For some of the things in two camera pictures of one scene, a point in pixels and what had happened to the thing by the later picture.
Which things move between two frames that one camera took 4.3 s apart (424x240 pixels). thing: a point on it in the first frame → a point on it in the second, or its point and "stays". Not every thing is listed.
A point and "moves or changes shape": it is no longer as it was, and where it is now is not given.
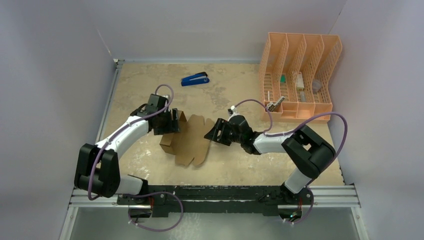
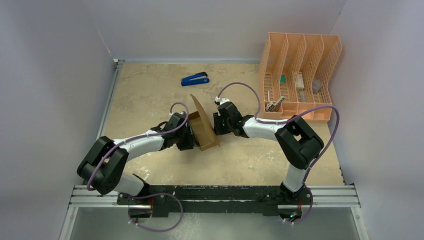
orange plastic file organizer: (293, 71) stays
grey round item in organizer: (316, 85) stays
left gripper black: (172, 126) → (191, 141)
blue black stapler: (199, 78) stays
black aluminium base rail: (162, 200) stays
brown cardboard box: (190, 142) moves or changes shape
